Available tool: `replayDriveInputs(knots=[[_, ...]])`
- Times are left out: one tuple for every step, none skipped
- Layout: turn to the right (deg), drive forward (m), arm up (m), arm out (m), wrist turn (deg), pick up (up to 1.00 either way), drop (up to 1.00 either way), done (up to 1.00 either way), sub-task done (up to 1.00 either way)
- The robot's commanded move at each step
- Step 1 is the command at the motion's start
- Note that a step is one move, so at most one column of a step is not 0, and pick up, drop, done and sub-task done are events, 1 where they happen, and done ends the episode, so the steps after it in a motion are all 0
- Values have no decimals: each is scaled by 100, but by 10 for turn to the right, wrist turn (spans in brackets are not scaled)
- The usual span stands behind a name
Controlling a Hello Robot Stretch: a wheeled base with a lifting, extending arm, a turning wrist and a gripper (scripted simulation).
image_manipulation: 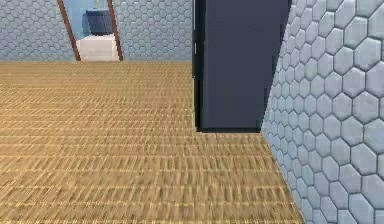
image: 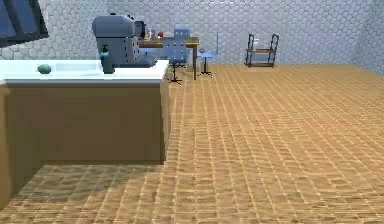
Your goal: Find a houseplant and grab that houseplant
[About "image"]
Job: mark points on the brown counter with white top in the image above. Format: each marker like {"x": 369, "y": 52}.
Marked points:
{"x": 83, "y": 120}

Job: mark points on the blue office chair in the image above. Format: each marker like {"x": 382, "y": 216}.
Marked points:
{"x": 176, "y": 50}

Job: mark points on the grey coffee machine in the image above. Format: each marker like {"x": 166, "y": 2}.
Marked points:
{"x": 116, "y": 40}

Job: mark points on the red apple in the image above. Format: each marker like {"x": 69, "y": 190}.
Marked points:
{"x": 160, "y": 34}

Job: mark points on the dark framed window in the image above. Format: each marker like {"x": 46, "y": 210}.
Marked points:
{"x": 18, "y": 20}

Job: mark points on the brown wooden table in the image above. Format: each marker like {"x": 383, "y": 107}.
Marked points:
{"x": 195, "y": 50}

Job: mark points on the teal bottle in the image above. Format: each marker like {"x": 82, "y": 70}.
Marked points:
{"x": 107, "y": 61}

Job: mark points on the dark object on table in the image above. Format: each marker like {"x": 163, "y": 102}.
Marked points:
{"x": 141, "y": 29}

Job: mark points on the teal round fruit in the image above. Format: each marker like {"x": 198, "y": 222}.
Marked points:
{"x": 44, "y": 69}

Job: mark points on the black metal shelf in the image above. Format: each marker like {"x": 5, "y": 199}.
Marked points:
{"x": 261, "y": 51}

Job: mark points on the blue side chair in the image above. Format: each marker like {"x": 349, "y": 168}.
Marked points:
{"x": 208, "y": 53}

